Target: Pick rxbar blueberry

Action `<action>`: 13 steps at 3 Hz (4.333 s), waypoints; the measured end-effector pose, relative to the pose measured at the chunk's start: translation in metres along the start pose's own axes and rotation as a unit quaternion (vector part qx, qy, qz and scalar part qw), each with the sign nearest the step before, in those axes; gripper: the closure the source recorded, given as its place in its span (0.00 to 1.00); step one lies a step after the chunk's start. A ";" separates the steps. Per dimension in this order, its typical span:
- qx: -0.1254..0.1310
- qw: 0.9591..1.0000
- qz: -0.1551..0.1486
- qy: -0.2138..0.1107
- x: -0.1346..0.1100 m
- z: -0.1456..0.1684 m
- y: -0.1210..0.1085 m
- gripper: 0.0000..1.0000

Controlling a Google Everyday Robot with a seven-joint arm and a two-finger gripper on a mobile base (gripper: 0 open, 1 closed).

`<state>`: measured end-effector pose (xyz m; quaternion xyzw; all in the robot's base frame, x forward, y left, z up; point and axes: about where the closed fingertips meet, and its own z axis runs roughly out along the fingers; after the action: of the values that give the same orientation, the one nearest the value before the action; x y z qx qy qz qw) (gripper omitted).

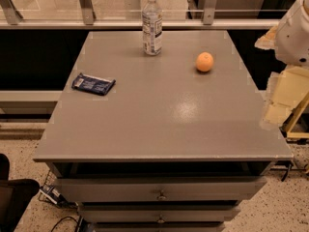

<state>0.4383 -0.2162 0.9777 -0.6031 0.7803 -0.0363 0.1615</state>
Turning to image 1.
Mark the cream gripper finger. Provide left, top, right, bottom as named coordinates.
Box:
left=254, top=25, right=278, bottom=50
left=263, top=65, right=309, bottom=126

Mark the blue rxbar blueberry bar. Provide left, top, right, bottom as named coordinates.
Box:
left=71, top=72, right=116, bottom=96

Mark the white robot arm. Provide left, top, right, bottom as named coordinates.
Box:
left=254, top=0, right=309, bottom=127

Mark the orange fruit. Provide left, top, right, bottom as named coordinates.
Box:
left=195, top=52, right=214, bottom=73

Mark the clear plastic water bottle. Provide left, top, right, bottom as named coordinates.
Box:
left=142, top=0, right=162, bottom=55

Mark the grey top drawer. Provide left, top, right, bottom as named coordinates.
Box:
left=54, top=177, right=267, bottom=202

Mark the grey drawer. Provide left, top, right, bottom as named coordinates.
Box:
left=94, top=223, right=225, bottom=232
left=79, top=204, right=239, bottom=223
left=54, top=177, right=267, bottom=202

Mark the grey middle drawer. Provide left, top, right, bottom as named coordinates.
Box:
left=79, top=204, right=239, bottom=223

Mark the grey bottom drawer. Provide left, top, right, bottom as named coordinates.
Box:
left=94, top=223, right=225, bottom=232

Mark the metal railing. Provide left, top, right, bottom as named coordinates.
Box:
left=0, top=0, right=295, bottom=30

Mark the black chair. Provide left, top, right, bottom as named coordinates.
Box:
left=0, top=154, right=40, bottom=232

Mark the yellow frame stand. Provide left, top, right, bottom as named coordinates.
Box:
left=284, top=93, right=309, bottom=139

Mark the black cable on floor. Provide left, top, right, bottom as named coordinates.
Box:
left=49, top=215, right=85, bottom=232

